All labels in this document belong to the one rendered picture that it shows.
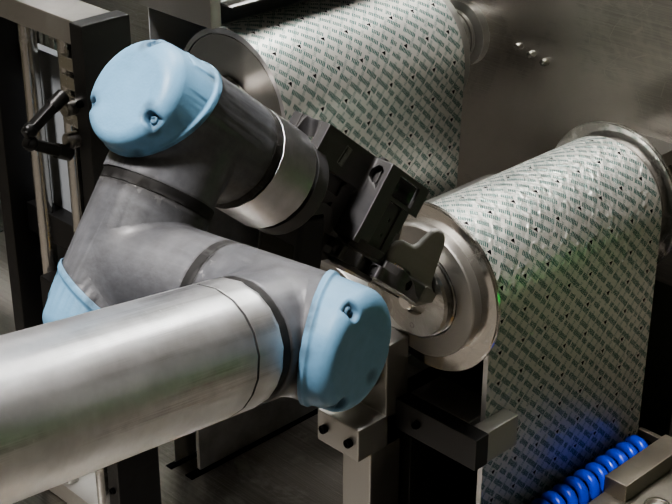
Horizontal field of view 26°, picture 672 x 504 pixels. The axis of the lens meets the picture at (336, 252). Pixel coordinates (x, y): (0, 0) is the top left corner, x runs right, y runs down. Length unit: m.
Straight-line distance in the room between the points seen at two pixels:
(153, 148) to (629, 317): 0.59
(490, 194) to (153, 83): 0.41
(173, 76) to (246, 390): 0.21
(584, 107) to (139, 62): 0.66
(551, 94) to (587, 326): 0.29
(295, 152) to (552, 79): 0.56
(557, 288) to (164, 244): 0.46
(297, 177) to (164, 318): 0.25
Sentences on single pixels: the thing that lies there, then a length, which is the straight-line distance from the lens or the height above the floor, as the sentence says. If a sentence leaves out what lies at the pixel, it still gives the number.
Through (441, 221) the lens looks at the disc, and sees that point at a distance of 1.16.
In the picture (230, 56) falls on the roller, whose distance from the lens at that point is 1.31.
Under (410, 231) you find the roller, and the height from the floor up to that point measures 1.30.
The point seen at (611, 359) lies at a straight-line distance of 1.35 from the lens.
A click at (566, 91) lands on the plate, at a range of 1.47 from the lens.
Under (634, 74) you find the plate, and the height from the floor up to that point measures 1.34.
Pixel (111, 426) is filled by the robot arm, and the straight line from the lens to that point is 0.69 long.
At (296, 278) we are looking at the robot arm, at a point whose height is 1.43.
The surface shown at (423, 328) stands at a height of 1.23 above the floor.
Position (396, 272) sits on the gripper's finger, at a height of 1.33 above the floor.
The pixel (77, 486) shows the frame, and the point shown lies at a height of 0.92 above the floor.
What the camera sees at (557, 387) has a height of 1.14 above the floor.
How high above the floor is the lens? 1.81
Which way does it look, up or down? 27 degrees down
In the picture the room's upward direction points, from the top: straight up
